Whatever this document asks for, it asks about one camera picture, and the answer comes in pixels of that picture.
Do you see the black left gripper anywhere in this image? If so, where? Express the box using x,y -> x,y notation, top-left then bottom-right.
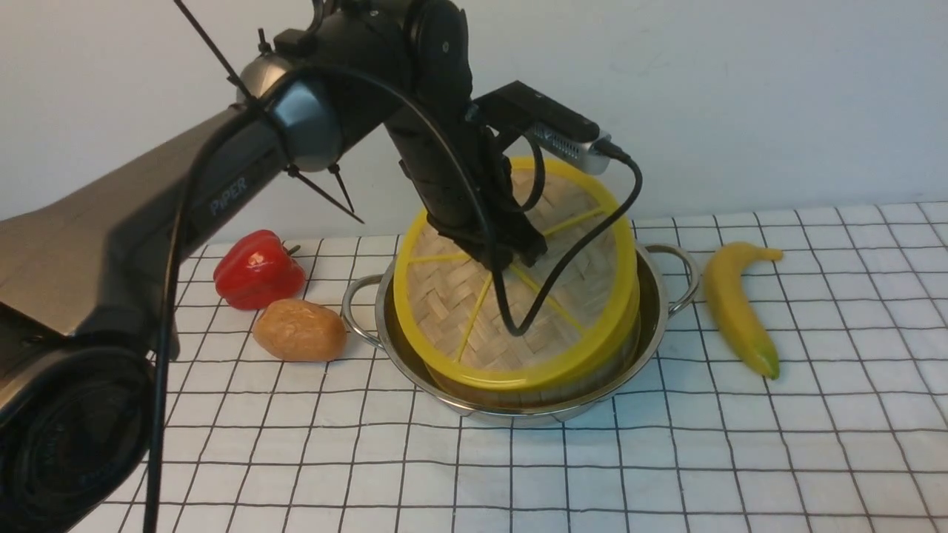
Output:
385,107 -> 547,269

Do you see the yellow bamboo steamer lid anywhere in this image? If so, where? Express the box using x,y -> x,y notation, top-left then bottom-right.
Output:
392,158 -> 640,391

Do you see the yellow bamboo steamer basket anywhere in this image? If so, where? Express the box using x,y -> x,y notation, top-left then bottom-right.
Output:
426,317 -> 642,409

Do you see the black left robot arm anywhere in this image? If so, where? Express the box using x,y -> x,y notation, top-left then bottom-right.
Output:
2,1 -> 546,532

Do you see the stainless steel pot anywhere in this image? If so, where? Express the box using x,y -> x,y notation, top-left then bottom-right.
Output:
341,244 -> 701,429

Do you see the red bell pepper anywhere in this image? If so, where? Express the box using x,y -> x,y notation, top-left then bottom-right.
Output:
213,229 -> 306,311

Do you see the brown potato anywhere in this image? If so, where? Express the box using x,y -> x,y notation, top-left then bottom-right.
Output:
252,299 -> 348,362

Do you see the yellow banana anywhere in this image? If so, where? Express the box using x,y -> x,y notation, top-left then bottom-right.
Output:
702,241 -> 784,379

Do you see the white checkered tablecloth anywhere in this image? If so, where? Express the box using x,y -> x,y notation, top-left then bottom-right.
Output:
157,202 -> 947,532

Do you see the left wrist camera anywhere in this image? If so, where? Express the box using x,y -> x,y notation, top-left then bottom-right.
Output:
473,81 -> 612,175

